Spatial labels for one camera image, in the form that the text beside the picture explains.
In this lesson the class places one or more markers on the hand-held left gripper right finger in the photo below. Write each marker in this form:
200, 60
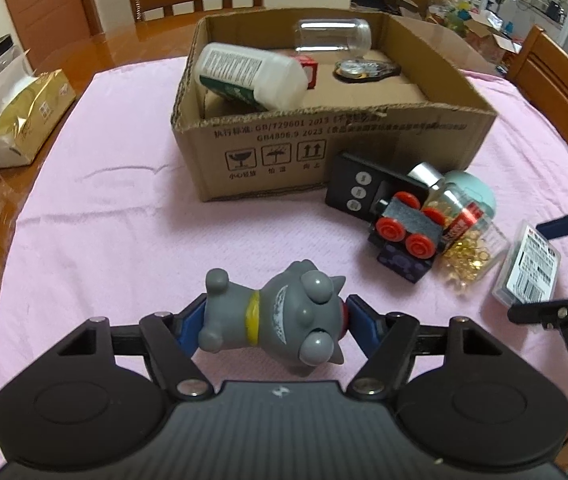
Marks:
361, 322

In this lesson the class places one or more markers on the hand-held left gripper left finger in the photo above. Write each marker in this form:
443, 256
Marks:
191, 322

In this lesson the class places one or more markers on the clear case with white label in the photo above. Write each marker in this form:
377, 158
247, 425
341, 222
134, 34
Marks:
531, 265

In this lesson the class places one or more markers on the grey cat figurine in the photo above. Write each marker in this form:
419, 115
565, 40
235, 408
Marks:
274, 315

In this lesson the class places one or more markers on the brown cardboard box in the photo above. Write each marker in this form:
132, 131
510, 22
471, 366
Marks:
284, 160

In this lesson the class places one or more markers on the white plastic bottle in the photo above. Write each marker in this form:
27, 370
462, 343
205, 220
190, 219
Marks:
249, 72

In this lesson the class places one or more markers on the clear plastic jar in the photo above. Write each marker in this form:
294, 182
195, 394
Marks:
331, 35

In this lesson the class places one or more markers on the clear bottle of gold capsules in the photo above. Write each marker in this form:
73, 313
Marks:
468, 245

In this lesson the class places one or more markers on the teal round container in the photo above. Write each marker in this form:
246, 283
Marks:
473, 190

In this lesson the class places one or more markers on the black toy train red wheels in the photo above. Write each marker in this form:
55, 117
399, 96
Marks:
408, 232

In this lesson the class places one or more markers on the pink towel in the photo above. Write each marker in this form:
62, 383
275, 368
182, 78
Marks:
114, 220

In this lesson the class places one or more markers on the black remote control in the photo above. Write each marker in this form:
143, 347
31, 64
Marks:
356, 185

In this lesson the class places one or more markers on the open cardboard box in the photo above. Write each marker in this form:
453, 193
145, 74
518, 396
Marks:
491, 37

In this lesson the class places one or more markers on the black kettle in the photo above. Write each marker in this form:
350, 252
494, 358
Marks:
554, 7

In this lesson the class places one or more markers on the gold tissue pack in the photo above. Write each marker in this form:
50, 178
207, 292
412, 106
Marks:
26, 115

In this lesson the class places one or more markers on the wooden door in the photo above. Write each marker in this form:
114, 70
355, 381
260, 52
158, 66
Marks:
44, 10

